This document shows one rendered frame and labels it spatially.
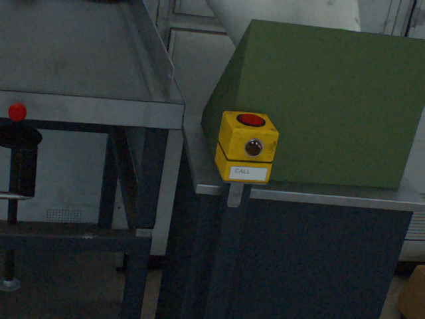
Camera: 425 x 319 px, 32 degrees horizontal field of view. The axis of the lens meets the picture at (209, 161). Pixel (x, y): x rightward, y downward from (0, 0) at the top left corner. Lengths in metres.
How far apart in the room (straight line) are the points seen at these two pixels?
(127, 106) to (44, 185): 0.88
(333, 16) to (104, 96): 0.47
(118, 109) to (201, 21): 0.74
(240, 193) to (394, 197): 0.33
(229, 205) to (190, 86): 0.88
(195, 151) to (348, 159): 0.30
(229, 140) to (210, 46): 0.90
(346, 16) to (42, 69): 0.61
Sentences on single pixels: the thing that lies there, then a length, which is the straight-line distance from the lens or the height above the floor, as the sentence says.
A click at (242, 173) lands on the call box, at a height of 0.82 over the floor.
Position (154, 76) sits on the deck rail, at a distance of 1.53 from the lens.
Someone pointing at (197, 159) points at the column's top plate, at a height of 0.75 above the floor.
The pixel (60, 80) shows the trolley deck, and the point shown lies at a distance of 1.46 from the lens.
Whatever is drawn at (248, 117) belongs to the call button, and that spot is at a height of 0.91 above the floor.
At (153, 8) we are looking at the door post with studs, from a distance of 2.07.
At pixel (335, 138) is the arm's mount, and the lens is 1.41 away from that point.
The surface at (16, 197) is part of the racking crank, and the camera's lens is 1.46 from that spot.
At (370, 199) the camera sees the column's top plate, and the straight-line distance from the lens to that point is 1.44.
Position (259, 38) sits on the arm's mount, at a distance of 1.29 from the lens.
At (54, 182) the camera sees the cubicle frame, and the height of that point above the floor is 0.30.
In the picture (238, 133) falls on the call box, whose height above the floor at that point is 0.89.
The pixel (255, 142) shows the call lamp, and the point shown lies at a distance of 1.22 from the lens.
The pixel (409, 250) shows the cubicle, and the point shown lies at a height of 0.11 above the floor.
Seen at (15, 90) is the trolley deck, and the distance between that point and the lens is 1.40.
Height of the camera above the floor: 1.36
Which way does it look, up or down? 25 degrees down
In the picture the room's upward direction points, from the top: 10 degrees clockwise
